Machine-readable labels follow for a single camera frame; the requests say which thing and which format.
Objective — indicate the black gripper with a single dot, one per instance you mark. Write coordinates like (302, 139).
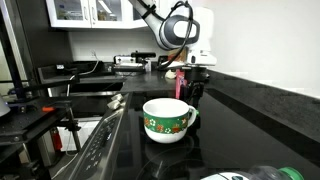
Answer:
(197, 74)

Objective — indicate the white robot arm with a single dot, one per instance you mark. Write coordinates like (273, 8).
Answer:
(203, 30)

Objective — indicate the green floral white mug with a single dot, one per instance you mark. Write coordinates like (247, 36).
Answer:
(166, 126)

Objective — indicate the white crumpled wrapper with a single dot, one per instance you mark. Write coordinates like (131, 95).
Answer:
(170, 74)

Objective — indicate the small black device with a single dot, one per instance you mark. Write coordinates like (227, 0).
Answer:
(162, 63)

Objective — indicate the small white bottle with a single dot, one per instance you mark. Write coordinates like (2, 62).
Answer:
(148, 66)

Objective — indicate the white knob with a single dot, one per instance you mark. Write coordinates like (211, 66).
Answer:
(117, 97)
(113, 104)

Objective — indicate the clear bottle green cap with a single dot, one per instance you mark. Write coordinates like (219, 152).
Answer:
(266, 174)

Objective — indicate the steel stove control panel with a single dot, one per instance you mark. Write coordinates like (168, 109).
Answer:
(100, 146)

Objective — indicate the red canister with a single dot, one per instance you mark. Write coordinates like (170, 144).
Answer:
(57, 140)

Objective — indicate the black box white label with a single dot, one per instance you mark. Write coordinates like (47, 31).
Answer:
(50, 71)

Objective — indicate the black bar camera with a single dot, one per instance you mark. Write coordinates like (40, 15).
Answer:
(143, 54)

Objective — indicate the white wall cabinet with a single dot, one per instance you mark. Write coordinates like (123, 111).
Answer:
(73, 20)

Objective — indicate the black metal stand frame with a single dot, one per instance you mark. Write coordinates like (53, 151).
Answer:
(20, 123)

